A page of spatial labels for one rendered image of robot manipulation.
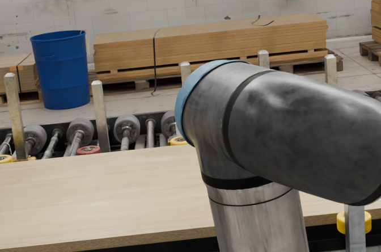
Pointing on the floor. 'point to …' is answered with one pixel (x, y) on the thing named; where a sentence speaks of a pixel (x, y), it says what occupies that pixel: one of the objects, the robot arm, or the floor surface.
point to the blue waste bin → (62, 68)
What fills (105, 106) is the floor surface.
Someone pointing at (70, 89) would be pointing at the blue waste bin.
